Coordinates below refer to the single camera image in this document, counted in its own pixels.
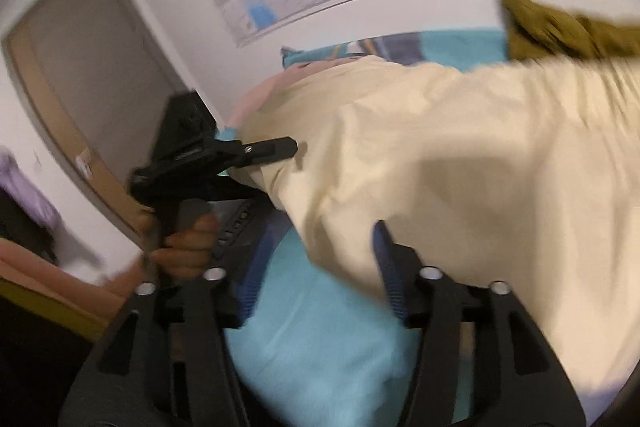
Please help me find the patterned teal pillow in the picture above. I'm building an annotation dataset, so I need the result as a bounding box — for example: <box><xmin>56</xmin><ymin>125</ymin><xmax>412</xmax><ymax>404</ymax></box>
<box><xmin>280</xmin><ymin>29</ymin><xmax>508</xmax><ymax>70</ymax></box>

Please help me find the person's left forearm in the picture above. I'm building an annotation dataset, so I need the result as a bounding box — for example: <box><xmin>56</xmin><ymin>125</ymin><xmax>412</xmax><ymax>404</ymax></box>
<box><xmin>0</xmin><ymin>237</ymin><xmax>151</xmax><ymax>323</ymax></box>

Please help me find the person's left hand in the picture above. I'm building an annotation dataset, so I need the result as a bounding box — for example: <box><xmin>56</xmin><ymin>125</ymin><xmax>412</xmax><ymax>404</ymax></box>
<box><xmin>137</xmin><ymin>212</ymin><xmax>221</xmax><ymax>280</ymax></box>

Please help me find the purple cloth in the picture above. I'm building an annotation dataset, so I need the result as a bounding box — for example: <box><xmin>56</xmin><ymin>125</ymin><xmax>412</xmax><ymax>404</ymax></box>
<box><xmin>0</xmin><ymin>147</ymin><xmax>63</xmax><ymax>233</ymax></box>

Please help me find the olive green garment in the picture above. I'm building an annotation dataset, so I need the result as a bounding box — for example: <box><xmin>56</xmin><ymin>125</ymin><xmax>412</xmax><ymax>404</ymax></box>
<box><xmin>500</xmin><ymin>0</ymin><xmax>640</xmax><ymax>62</ymax></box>

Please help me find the pink garment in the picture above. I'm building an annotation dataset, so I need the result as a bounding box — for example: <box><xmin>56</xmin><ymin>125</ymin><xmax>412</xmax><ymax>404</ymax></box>
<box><xmin>232</xmin><ymin>59</ymin><xmax>346</xmax><ymax>128</ymax></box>

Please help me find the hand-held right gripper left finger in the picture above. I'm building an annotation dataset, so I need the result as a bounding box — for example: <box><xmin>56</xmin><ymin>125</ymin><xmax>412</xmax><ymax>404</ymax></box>
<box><xmin>58</xmin><ymin>206</ymin><xmax>287</xmax><ymax>427</ymax></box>

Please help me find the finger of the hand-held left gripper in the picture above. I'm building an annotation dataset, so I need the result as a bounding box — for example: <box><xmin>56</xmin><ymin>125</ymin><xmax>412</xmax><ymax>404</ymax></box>
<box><xmin>235</xmin><ymin>137</ymin><xmax>299</xmax><ymax>170</ymax></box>
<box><xmin>207</xmin><ymin>179</ymin><xmax>273</xmax><ymax>208</ymax></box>

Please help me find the cream jacket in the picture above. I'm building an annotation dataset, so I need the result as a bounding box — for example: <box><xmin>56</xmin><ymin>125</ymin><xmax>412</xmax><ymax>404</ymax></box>
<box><xmin>235</xmin><ymin>54</ymin><xmax>640</xmax><ymax>413</ymax></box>

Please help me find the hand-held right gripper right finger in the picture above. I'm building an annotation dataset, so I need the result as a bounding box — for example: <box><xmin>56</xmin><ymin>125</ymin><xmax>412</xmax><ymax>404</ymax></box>
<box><xmin>372</xmin><ymin>219</ymin><xmax>586</xmax><ymax>427</ymax></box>

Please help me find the grey door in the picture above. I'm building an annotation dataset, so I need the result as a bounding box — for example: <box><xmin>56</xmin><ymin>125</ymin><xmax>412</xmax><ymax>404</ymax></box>
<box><xmin>2</xmin><ymin>0</ymin><xmax>191</xmax><ymax>238</ymax></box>

